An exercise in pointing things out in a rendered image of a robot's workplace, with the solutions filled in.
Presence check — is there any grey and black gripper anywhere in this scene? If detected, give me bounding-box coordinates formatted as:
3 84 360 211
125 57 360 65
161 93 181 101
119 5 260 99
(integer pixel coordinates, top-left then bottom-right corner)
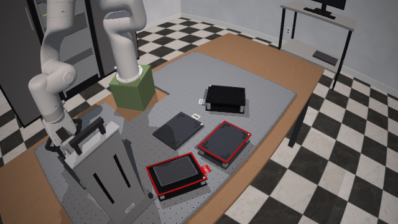
42 108 82 159

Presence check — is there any white microplate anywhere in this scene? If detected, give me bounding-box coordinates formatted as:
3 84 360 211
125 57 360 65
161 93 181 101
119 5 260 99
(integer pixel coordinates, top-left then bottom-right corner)
60 145 68 158

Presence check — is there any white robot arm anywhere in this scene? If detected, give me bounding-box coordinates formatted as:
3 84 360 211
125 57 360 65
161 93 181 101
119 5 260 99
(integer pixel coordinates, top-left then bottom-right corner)
28 0 147 122

